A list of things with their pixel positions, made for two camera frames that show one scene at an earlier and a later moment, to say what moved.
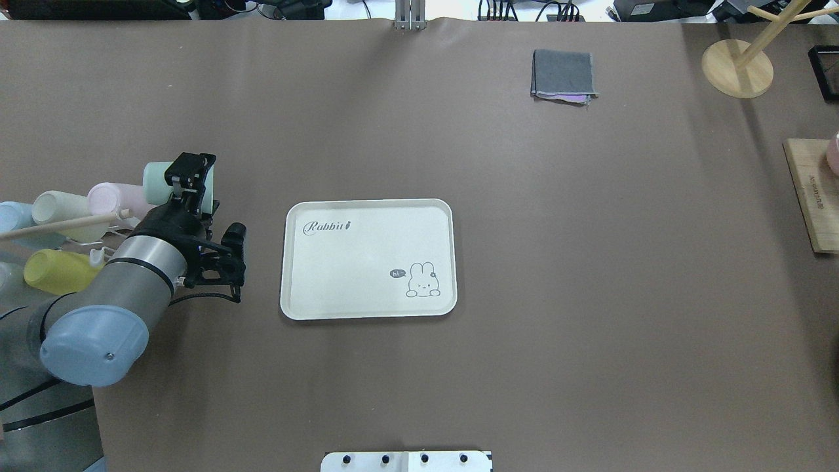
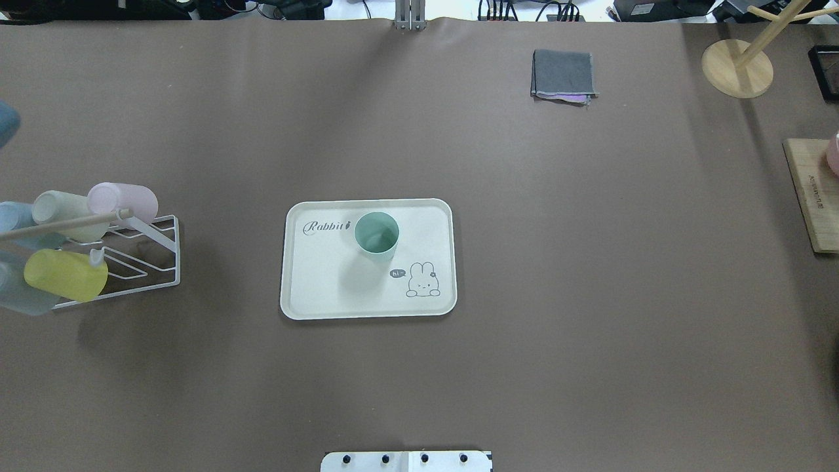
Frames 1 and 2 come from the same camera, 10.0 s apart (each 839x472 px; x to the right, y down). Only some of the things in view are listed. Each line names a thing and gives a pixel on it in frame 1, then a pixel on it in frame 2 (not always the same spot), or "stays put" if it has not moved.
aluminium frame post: x=409 y=15 stays put
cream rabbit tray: x=368 y=258 stays put
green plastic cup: x=156 y=191 -> x=376 y=234
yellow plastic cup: x=58 y=272 stays put
